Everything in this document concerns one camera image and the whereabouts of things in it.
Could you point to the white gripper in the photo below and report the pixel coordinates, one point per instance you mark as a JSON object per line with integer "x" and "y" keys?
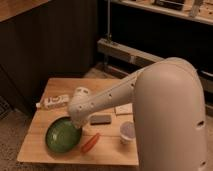
{"x": 78, "y": 122}

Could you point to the green ceramic bowl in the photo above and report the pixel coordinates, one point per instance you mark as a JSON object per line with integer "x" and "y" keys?
{"x": 61, "y": 136}

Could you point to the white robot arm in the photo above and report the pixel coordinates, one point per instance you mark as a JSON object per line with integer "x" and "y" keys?
{"x": 168, "y": 112}

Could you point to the grey rectangular sponge block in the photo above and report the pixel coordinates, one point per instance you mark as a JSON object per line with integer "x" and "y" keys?
{"x": 100, "y": 119}

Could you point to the red orange carrot toy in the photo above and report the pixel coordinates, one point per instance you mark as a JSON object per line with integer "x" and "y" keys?
{"x": 90, "y": 143}

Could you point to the white tube package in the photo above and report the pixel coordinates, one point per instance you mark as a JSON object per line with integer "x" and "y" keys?
{"x": 53, "y": 102}

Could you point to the wooden table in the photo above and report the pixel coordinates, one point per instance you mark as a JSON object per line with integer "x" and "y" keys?
{"x": 107, "y": 151}

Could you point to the white plastic cup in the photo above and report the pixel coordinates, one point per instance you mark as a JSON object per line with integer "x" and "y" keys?
{"x": 127, "y": 132}

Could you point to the wooden upper shelf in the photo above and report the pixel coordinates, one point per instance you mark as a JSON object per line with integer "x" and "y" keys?
{"x": 200, "y": 17}

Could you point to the metal shelf rail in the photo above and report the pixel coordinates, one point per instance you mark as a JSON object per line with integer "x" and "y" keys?
{"x": 139, "y": 58}

